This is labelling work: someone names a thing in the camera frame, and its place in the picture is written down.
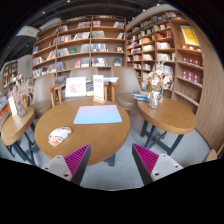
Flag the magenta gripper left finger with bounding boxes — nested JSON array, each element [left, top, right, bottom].
[[42, 144, 91, 185]]

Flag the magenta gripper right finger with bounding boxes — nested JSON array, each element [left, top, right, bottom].
[[132, 144, 182, 185]]

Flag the blue pink mouse pad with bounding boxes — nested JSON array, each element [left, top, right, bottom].
[[73, 105, 122, 125]]

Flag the round wooden centre table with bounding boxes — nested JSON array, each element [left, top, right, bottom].
[[35, 98, 130, 165]]

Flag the round wooden table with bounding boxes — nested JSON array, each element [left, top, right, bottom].
[[1, 107, 35, 165], [35, 98, 130, 165], [138, 98, 196, 155]]

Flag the round wooden right table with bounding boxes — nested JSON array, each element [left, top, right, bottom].
[[138, 98, 196, 155]]

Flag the stack of books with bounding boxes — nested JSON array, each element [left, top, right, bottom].
[[133, 90, 149, 101]]

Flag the beige chair left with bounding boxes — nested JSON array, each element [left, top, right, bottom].
[[31, 73, 55, 117]]

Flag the beige chair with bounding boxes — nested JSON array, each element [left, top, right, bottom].
[[61, 66, 100, 102], [111, 65, 143, 111], [31, 73, 55, 117]]

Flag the round wooden left table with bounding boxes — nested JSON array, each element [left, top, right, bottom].
[[1, 107, 35, 165]]

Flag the white red picture board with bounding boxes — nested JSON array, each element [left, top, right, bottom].
[[65, 77, 86, 98]]

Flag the beige chair right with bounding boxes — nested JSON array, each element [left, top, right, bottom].
[[111, 65, 143, 111]]

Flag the glass vase dried flowers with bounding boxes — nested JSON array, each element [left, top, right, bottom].
[[143, 61, 173, 109]]

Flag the small white card sign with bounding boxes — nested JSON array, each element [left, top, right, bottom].
[[8, 97, 17, 116]]

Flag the white standing sign card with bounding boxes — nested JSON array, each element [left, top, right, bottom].
[[93, 75, 104, 102]]

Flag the beige chair middle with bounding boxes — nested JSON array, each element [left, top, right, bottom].
[[61, 66, 100, 102]]

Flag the left vase dried flowers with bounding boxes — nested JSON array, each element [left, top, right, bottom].
[[10, 79, 34, 118]]

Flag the large wooden bookshelf centre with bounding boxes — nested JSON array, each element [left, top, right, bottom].
[[32, 15, 126, 79]]

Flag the wooden bookshelf right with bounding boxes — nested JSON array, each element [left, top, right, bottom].
[[127, 5, 203, 114]]

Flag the yellow poster book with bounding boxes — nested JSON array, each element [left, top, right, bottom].
[[180, 25, 199, 46]]

